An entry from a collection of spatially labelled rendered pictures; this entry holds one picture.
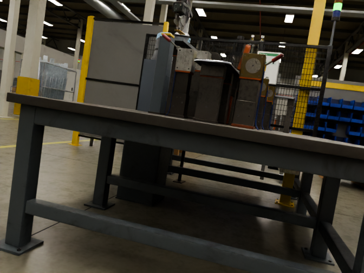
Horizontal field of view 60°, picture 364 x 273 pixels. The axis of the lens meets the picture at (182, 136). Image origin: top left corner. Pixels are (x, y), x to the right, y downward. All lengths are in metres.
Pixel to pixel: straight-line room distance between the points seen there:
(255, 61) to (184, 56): 0.36
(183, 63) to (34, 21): 8.42
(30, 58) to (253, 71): 8.57
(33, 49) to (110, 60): 5.00
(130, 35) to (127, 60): 0.38
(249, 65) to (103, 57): 3.70
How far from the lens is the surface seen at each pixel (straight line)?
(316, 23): 3.39
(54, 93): 12.78
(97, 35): 5.19
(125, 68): 4.87
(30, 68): 9.73
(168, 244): 1.33
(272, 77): 3.23
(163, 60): 1.83
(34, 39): 9.80
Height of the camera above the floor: 0.72
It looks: 4 degrees down
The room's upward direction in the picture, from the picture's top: 9 degrees clockwise
